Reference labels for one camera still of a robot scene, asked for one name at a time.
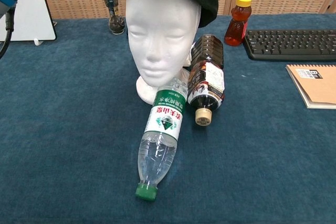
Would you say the small glass pepper grinder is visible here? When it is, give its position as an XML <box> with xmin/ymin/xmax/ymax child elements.
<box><xmin>102</xmin><ymin>0</ymin><xmax>125</xmax><ymax>35</ymax></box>

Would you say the blue tablecloth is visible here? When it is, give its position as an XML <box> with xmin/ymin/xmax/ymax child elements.
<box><xmin>0</xmin><ymin>13</ymin><xmax>336</xmax><ymax>224</ymax></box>

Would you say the white foam mannequin head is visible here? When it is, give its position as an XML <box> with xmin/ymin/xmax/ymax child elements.
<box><xmin>125</xmin><ymin>0</ymin><xmax>202</xmax><ymax>104</ymax></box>

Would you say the clear water bottle green cap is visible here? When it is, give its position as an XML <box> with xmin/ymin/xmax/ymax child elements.
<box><xmin>135</xmin><ymin>79</ymin><xmax>188</xmax><ymax>202</ymax></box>

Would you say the dark tea bottle beige cap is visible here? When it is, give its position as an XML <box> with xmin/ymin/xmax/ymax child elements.
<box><xmin>187</xmin><ymin>34</ymin><xmax>226</xmax><ymax>127</ymax></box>

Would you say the honey bear bottle yellow cap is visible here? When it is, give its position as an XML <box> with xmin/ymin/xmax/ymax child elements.
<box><xmin>224</xmin><ymin>0</ymin><xmax>253</xmax><ymax>47</ymax></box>

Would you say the black computer keyboard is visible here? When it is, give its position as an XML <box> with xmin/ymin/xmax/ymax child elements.
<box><xmin>243</xmin><ymin>29</ymin><xmax>336</xmax><ymax>61</ymax></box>

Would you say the kraft spiral notebook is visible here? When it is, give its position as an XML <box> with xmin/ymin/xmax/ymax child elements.
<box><xmin>285</xmin><ymin>63</ymin><xmax>336</xmax><ymax>110</ymax></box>

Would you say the white board black frame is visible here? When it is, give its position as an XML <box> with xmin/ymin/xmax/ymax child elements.
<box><xmin>0</xmin><ymin>0</ymin><xmax>58</xmax><ymax>42</ymax></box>

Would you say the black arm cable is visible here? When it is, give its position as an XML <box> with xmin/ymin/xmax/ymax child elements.
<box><xmin>0</xmin><ymin>6</ymin><xmax>15</xmax><ymax>59</ymax></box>

